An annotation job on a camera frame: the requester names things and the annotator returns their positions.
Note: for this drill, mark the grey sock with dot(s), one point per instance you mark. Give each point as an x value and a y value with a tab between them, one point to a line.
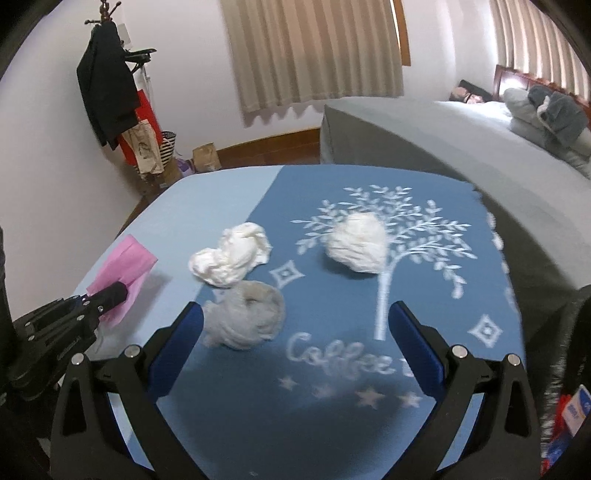
249	318

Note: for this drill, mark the brown paper bag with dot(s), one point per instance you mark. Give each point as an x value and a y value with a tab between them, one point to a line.
205	158

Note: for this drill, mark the red bag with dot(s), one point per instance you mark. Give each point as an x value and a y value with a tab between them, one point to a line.
150	110

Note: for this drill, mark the white carton with blue print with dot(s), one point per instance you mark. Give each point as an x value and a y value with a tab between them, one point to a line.
577	410

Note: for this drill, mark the wooden coat rack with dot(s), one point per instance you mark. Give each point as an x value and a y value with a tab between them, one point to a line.
108	11

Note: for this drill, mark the blue printed tablecloth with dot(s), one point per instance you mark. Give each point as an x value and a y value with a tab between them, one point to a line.
323	415

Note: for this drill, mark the wide beige curtain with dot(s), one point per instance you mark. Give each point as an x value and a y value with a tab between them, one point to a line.
314	55

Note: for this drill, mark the wooden headboard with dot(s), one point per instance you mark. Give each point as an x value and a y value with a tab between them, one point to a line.
501	78

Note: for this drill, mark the beige curtain under wooden rail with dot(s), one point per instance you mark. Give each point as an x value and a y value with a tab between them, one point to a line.
531	37

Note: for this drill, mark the small dark and pink bundle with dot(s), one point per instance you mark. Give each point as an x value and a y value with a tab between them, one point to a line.
471	92

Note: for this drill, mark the cream tote bag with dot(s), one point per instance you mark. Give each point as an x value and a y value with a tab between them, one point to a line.
145	147

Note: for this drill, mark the white balled sock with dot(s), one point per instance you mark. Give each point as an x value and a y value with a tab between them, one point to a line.
355	244

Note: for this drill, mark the pink cloth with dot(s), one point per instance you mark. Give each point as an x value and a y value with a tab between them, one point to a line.
124	261

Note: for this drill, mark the bed with grey sheet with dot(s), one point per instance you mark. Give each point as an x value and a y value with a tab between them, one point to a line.
415	134

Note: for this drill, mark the black trash bag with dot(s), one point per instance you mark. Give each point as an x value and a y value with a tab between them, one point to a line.
561	341

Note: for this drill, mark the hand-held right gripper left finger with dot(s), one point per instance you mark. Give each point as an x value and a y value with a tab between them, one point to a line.
178	346

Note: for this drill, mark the striped bag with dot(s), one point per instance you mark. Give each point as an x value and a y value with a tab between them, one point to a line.
168	144

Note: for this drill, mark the brown cardboard box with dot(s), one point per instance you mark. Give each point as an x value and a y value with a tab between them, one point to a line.
161	175

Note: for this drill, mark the wooden window frame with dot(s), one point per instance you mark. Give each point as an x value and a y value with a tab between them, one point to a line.
402	32

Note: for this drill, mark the black coat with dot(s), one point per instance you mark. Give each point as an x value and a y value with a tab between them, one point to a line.
106	87

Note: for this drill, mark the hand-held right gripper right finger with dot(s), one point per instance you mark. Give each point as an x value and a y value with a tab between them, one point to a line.
418	355

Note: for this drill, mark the small light grey pillow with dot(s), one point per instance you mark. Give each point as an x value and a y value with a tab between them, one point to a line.
517	104

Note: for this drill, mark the dark grey folded clothing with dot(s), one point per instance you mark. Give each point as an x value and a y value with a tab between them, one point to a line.
563	115

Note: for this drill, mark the white crumpled cloth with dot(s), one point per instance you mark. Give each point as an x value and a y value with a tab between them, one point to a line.
231	258

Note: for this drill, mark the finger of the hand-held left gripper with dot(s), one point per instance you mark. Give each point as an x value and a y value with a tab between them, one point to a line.
108	297

